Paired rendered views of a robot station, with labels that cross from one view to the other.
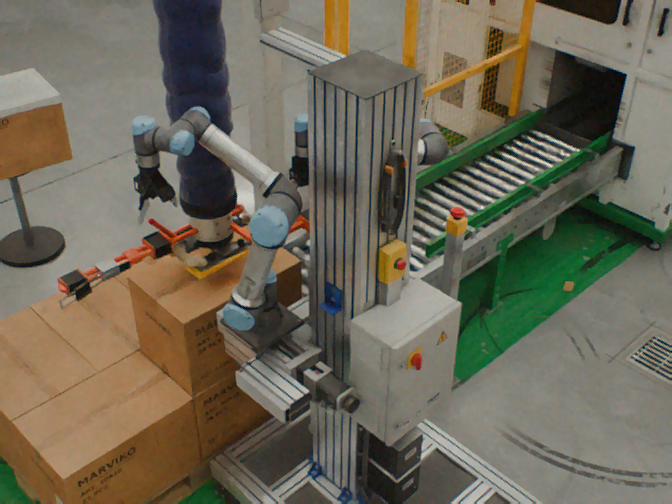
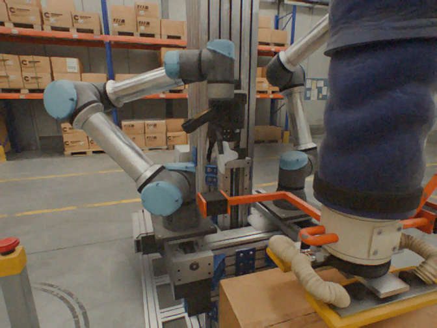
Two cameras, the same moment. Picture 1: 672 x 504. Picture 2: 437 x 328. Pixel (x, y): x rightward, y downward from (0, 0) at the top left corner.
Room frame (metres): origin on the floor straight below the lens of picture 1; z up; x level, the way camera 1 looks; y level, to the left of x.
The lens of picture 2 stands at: (3.54, 0.43, 1.50)
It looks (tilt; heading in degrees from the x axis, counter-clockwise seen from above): 15 degrees down; 205
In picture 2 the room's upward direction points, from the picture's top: straight up
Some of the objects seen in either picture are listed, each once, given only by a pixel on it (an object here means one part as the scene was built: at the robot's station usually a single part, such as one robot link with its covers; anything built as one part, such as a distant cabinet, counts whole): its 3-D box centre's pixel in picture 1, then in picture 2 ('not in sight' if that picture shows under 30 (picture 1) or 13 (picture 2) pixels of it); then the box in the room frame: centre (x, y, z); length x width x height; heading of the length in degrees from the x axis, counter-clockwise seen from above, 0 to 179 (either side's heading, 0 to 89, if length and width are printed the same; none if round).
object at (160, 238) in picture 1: (157, 245); (426, 216); (2.70, 0.68, 1.18); 0.10 x 0.08 x 0.06; 42
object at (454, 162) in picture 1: (454, 156); not in sight; (4.37, -0.68, 0.60); 1.60 x 0.10 x 0.09; 134
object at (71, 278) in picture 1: (73, 282); not in sight; (2.47, 0.95, 1.18); 0.08 x 0.07 x 0.05; 132
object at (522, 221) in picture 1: (496, 239); not in sight; (3.70, -0.84, 0.50); 2.31 x 0.05 x 0.19; 134
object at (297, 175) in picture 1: (303, 167); (222, 121); (2.85, 0.12, 1.44); 0.09 x 0.08 x 0.12; 132
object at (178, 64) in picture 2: not in sight; (186, 65); (2.87, 0.02, 1.59); 0.11 x 0.11 x 0.08; 14
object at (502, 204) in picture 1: (530, 193); not in sight; (3.99, -1.05, 0.60); 1.60 x 0.10 x 0.09; 134
